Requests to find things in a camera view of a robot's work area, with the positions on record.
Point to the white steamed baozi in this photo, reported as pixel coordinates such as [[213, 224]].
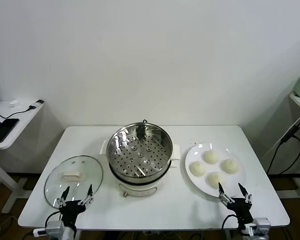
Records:
[[197, 169], [230, 166], [215, 178], [211, 157]]

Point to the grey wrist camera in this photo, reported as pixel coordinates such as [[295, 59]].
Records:
[[262, 226], [55, 228]]

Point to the black and white adapter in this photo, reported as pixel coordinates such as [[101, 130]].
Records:
[[40, 101]]

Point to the white round plate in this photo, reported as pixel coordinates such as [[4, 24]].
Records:
[[197, 185]]

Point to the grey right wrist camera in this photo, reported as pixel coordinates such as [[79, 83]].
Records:
[[262, 226]]

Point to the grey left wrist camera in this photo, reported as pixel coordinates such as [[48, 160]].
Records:
[[55, 228]]

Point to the white electric cooker base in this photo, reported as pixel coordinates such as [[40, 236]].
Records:
[[137, 190]]

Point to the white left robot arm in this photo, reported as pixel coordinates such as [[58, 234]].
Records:
[[70, 234]]

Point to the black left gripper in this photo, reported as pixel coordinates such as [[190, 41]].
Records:
[[71, 208]]

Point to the stainless steel steamer basket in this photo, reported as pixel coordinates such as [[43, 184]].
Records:
[[130, 152]]

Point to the round glass pot lid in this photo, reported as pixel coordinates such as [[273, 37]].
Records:
[[72, 175]]

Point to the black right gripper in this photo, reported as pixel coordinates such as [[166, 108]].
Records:
[[241, 210]]

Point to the small white desk object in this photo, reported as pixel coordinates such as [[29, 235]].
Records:
[[14, 103]]

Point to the black smartphone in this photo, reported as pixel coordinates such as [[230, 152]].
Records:
[[6, 128]]

